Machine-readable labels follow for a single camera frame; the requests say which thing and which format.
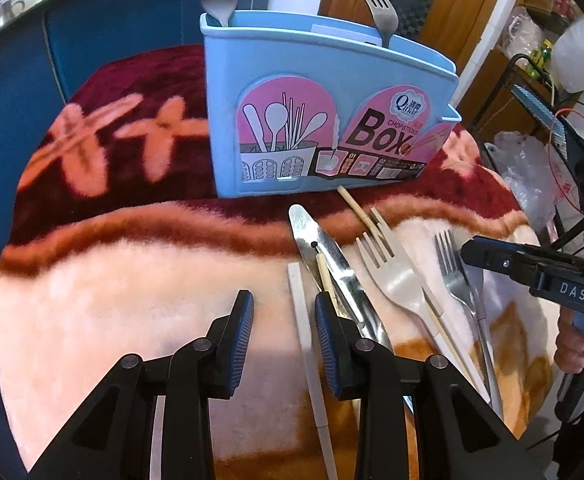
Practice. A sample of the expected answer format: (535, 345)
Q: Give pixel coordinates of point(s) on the small steel kettle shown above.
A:
(9, 10)

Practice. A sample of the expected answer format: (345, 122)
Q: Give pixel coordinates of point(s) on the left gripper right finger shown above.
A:
(345, 367)

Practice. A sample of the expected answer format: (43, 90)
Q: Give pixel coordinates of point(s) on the beige plastic fork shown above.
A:
(391, 269)

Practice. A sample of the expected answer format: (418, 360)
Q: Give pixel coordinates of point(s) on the bamboo chopstick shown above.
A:
(375, 224)
(326, 280)

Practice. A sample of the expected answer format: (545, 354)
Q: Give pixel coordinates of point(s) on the white chopstick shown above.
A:
(305, 337)

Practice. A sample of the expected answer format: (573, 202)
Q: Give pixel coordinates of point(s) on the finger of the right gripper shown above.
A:
(520, 262)

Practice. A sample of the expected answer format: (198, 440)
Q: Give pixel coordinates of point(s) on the white plastic bag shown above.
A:
(568, 57)

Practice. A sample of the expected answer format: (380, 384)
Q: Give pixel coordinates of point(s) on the steel table knife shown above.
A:
(311, 240)

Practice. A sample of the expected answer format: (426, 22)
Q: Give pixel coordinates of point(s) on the blue lower kitchen cabinets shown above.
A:
(72, 50)

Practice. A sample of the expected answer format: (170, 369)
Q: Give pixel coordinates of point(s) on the black wire rack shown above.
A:
(533, 107)

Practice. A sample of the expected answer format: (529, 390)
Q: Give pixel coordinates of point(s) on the steel fork plain handle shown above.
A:
(459, 287)

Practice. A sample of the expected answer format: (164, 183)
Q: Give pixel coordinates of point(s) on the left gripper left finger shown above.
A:
(230, 335)

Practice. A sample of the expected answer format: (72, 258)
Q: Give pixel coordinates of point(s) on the light blue chopsticks box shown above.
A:
(290, 111)

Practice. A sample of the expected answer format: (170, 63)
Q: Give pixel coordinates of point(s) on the red pink floral blanket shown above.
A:
(267, 431)

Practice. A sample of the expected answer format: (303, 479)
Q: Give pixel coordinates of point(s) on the person's right hand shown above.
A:
(569, 354)

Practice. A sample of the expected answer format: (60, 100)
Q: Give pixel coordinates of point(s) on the clear plastic bag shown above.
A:
(536, 175)

